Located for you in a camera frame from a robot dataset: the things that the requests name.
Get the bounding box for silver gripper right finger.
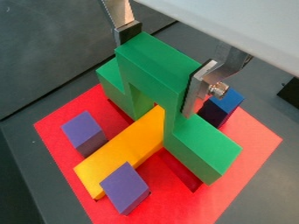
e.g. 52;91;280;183
181;42;252;118

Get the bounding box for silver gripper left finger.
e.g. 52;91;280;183
99;0;143;46

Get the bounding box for green bridge-shaped object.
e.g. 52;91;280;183
96;32;242;185

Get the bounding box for black fixture stand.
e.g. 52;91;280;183
276;77;299;109

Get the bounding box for red base board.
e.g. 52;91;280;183
33;86;282;224

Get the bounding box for blue right rear block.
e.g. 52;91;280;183
198;88;244;129

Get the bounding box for yellow long bar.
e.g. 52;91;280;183
73;106;164;200

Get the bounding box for purple left front block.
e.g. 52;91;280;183
60;111;108;158

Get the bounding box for purple block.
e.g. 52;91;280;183
60;111;108;158
99;162;151;215

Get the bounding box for purple right front block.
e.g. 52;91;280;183
99;162;151;215

